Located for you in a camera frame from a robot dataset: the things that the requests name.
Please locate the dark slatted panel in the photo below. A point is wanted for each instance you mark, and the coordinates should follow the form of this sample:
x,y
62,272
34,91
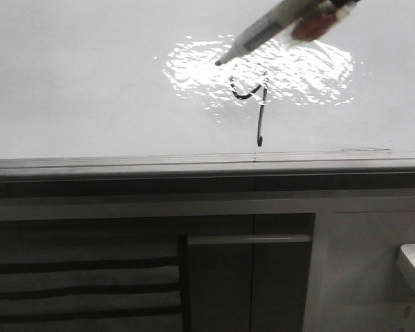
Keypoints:
x,y
105,282

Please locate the white whiteboard with metal frame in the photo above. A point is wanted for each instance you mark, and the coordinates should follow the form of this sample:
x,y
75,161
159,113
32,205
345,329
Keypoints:
x,y
132,87

